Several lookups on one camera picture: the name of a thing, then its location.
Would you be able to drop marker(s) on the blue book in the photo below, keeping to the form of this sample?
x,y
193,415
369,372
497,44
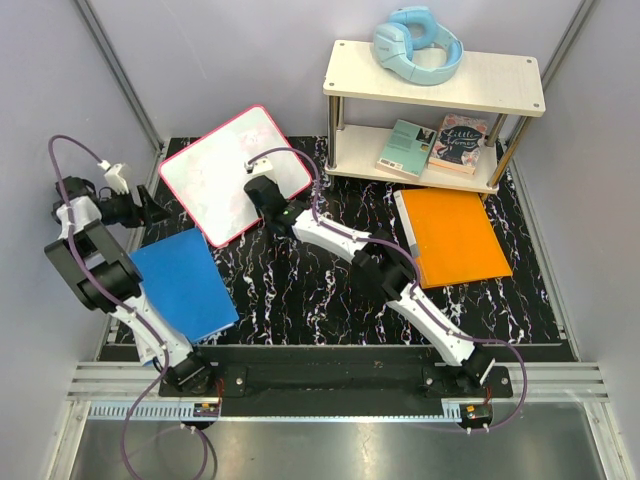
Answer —
x,y
181,284

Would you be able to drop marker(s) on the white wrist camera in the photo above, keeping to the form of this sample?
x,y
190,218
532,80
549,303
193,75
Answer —
x,y
116,176
260,167

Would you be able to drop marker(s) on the white two-tier shelf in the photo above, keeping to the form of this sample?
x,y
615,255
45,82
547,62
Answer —
x,y
499,84

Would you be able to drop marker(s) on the light blue headphones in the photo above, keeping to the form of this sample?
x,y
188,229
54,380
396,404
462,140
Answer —
x,y
408,30

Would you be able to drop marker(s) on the Little Women book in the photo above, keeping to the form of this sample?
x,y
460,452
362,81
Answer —
x,y
457,146

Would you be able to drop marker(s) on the pink framed whiteboard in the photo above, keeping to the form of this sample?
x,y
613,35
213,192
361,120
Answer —
x,y
208,176

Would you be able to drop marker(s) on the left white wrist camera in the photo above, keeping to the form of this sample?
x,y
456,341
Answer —
x,y
116,176

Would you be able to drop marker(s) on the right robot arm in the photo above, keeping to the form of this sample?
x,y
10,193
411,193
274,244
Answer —
x,y
389,273

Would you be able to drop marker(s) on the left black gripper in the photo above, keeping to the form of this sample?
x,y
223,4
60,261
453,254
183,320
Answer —
x,y
147,214

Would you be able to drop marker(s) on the teal paperback book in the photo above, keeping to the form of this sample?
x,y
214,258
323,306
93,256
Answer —
x,y
407,150

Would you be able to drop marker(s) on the black marble pattern mat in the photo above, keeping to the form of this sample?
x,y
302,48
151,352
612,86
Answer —
x,y
289,294

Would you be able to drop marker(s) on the orange folder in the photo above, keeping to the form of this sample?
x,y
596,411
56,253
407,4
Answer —
x,y
450,237

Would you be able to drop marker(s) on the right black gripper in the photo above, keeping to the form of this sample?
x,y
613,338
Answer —
x,y
274,185

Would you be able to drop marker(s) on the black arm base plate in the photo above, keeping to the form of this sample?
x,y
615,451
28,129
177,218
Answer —
x,y
332,383

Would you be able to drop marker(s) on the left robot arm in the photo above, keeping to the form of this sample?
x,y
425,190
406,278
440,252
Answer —
x,y
103,277

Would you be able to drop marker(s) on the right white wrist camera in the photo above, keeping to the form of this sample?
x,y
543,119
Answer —
x,y
260,167

